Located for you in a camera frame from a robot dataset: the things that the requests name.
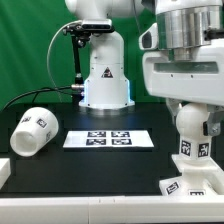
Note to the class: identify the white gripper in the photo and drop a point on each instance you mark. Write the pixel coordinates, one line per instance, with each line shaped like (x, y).
(200, 80)

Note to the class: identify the white lamp bulb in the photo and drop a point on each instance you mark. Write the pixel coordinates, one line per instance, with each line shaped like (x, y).
(194, 145)

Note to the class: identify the white lamp base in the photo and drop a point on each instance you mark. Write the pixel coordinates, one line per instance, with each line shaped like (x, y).
(198, 178)

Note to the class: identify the white lamp shade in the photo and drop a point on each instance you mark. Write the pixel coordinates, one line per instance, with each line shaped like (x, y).
(36, 128)

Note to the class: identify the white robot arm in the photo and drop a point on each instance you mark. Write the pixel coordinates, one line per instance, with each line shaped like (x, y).
(183, 54)

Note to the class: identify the paper sheet with markers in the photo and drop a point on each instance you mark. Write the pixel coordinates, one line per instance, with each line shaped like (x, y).
(108, 138)

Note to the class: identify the white front rail wall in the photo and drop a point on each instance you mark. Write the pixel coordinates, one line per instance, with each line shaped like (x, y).
(112, 210)

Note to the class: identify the black camera on stand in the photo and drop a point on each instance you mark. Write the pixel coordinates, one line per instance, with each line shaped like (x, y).
(80, 32)

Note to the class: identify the white left rail block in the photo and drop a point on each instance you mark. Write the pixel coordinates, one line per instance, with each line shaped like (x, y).
(5, 170)

